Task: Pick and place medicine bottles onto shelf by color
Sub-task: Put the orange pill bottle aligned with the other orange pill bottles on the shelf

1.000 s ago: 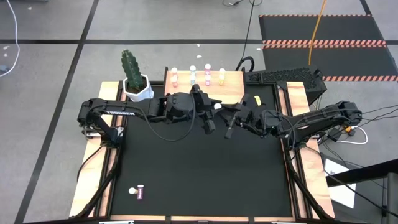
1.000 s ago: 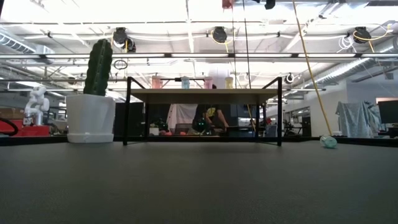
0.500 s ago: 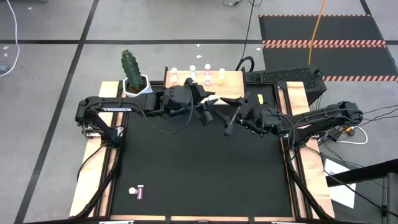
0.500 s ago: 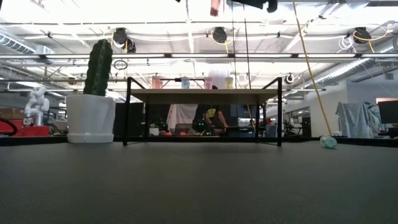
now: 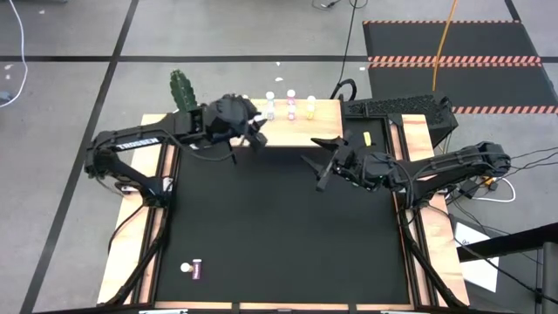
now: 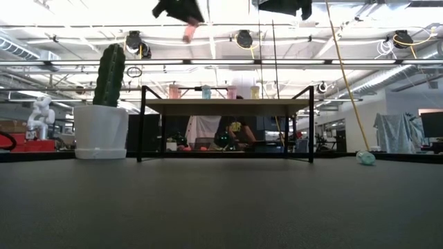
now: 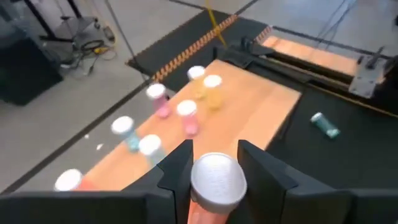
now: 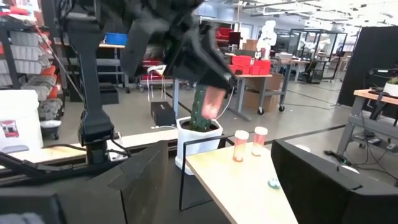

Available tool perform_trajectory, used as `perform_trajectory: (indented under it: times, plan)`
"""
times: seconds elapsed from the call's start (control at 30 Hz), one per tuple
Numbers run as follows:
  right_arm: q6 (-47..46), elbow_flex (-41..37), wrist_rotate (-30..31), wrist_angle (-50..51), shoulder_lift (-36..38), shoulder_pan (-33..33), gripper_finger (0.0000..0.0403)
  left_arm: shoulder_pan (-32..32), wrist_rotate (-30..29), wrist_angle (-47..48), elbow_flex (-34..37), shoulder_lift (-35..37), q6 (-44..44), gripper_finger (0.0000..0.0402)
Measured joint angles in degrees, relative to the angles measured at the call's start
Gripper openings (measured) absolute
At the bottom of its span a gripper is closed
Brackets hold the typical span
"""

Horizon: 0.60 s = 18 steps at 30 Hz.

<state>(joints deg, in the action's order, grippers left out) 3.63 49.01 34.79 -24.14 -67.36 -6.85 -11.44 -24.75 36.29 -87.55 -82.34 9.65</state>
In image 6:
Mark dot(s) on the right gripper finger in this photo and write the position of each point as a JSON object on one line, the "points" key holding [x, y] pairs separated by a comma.
{"points": [[280, 5]]}

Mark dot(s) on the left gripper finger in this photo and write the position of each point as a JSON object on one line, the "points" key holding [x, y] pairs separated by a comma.
{"points": [[194, 17]]}

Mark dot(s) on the blue pill bottle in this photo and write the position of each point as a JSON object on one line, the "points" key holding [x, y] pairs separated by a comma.
{"points": [[206, 93]]}

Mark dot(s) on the yellow pill bottle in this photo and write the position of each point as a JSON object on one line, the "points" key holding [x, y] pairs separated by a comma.
{"points": [[255, 93]]}

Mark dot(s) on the light wooden shelf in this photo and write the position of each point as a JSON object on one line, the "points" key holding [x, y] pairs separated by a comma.
{"points": [[225, 107]]}

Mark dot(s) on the green cactus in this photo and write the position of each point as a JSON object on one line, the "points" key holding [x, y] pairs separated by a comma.
{"points": [[109, 76]]}

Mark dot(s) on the white cloth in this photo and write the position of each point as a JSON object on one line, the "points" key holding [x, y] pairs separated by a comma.
{"points": [[202, 126]]}

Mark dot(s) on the person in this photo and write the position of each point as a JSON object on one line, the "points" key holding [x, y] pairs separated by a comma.
{"points": [[239, 133]]}

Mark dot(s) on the white plant pot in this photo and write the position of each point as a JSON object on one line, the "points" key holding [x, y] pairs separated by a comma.
{"points": [[100, 131]]}

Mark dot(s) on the grey cloth cover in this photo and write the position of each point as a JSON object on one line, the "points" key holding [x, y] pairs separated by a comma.
{"points": [[394, 133]]}

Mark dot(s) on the black monitor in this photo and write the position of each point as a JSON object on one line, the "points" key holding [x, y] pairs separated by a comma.
{"points": [[432, 124]]}

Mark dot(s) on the black aluminium rig frame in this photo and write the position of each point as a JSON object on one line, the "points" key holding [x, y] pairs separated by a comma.
{"points": [[398, 156]]}

